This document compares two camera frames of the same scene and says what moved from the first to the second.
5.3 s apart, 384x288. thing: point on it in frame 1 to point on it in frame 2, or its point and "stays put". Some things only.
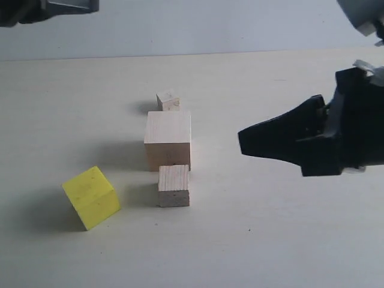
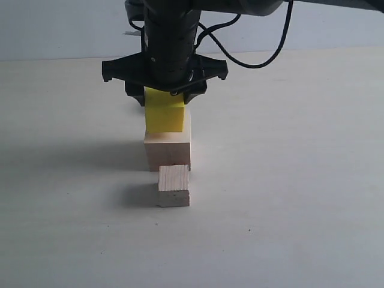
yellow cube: (92, 197) to (164, 111)
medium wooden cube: (173, 187) stays put
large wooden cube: (167, 138) stays put
